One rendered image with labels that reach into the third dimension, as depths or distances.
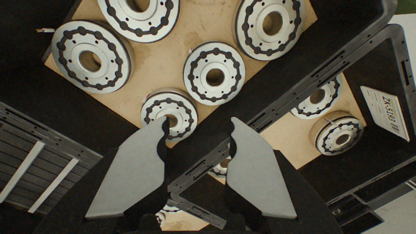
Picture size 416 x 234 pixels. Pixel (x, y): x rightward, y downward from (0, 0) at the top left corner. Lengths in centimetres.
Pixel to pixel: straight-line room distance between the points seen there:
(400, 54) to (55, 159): 62
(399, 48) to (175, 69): 30
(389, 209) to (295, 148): 292
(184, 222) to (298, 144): 42
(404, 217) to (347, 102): 290
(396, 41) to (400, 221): 307
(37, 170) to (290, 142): 59
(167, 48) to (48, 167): 38
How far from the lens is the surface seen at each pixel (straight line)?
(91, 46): 28
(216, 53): 26
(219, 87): 26
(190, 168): 27
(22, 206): 67
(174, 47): 29
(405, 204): 333
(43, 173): 54
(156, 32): 26
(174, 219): 60
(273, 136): 40
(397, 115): 42
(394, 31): 30
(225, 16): 29
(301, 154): 48
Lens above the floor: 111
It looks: 61 degrees down
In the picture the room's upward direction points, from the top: 169 degrees clockwise
